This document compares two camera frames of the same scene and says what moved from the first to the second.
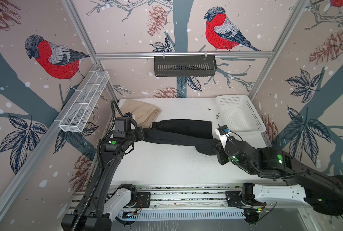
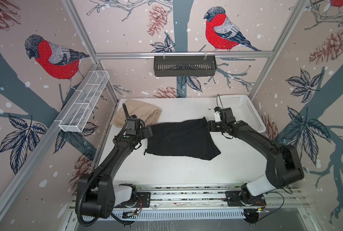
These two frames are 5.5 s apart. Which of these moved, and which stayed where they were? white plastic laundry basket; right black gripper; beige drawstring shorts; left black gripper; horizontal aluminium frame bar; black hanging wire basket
Moved: left black gripper; right black gripper
Stayed: white plastic laundry basket; beige drawstring shorts; black hanging wire basket; horizontal aluminium frame bar
